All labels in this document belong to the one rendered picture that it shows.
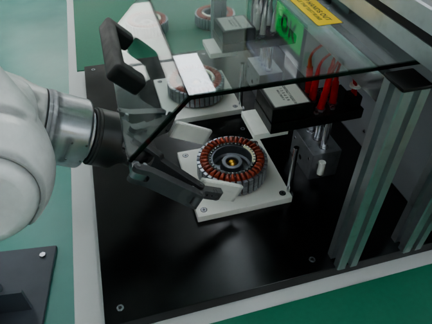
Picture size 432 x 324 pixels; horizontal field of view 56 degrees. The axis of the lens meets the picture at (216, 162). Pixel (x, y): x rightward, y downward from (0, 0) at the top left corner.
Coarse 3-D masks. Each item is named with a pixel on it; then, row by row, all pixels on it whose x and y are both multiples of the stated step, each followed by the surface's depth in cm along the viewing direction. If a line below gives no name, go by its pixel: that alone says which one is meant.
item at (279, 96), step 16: (256, 96) 61; (272, 96) 58; (288, 96) 58; (304, 96) 58; (256, 112) 62; (272, 112) 56; (288, 112) 56; (304, 112) 57; (320, 112) 59; (336, 112) 59; (352, 112) 59; (256, 128) 59; (272, 128) 57; (288, 128) 58; (320, 128) 64
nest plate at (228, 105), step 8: (224, 96) 82; (232, 96) 82; (216, 104) 80; (224, 104) 80; (232, 104) 80; (184, 112) 78; (192, 112) 78; (200, 112) 78; (208, 112) 78; (216, 112) 78; (224, 112) 79; (232, 112) 79; (240, 112) 80; (184, 120) 77; (192, 120) 78
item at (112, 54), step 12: (108, 24) 42; (108, 36) 40; (120, 36) 44; (132, 36) 45; (108, 48) 39; (120, 48) 39; (108, 60) 38; (120, 60) 37; (108, 72) 36; (120, 72) 36; (132, 72) 37; (120, 84) 37; (132, 84) 37; (144, 84) 38
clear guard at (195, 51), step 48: (144, 0) 48; (192, 0) 46; (240, 0) 46; (288, 0) 46; (336, 0) 46; (144, 48) 42; (192, 48) 38; (240, 48) 38; (288, 48) 38; (336, 48) 38; (384, 48) 38; (144, 96) 37; (192, 96) 32; (144, 144) 34
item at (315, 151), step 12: (300, 132) 67; (312, 132) 67; (300, 144) 67; (312, 144) 65; (336, 144) 65; (300, 156) 68; (312, 156) 63; (324, 156) 64; (336, 156) 65; (312, 168) 65; (336, 168) 67
